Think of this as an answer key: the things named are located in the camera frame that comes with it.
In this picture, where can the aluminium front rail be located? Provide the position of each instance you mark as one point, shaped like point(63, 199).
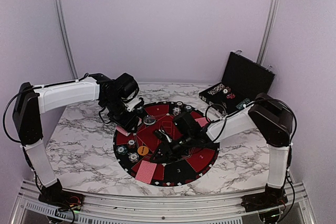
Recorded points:
point(212, 208)

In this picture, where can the right aluminium wall post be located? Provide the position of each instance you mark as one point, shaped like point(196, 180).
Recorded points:
point(273, 8)

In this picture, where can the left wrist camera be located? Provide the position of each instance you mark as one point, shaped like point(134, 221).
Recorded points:
point(134, 103)

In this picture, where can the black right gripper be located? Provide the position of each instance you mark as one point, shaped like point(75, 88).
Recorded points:
point(165, 150)

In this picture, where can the red playing card deck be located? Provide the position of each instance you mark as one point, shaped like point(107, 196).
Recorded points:
point(122, 131)

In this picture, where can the clear round dealer button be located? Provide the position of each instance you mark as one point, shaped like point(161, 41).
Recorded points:
point(149, 120)

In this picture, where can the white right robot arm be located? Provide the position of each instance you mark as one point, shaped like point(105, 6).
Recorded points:
point(271, 117)

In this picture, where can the black poker chip case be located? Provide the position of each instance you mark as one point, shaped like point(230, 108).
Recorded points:
point(242, 81)

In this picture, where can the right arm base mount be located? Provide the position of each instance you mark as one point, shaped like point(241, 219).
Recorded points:
point(272, 196)

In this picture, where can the white blue chip pile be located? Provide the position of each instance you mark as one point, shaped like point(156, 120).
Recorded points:
point(133, 157)
point(176, 111)

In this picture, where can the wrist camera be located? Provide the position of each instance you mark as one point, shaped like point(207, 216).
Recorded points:
point(163, 136)
point(134, 103)

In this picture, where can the orange round blind button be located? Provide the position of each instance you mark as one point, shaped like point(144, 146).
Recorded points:
point(143, 150)

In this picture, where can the aluminium wall post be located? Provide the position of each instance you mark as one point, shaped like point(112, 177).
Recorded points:
point(273, 8)
point(65, 39)

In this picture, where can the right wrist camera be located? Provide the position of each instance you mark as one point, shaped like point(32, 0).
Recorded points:
point(163, 136)

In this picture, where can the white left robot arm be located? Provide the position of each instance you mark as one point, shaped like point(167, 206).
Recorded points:
point(119, 97)

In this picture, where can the left aluminium wall post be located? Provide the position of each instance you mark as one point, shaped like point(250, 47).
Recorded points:
point(65, 39)

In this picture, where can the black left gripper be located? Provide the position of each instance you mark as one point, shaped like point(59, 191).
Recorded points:
point(128, 123)

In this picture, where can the blue green chip pile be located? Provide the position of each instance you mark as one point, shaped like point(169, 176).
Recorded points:
point(188, 108)
point(121, 150)

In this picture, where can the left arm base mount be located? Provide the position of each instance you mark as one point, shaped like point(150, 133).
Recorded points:
point(56, 196)

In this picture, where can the dealt red card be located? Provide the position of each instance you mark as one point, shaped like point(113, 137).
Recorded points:
point(145, 172)
point(202, 121)

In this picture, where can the round red black poker mat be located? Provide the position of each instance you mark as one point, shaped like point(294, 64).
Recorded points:
point(179, 172)

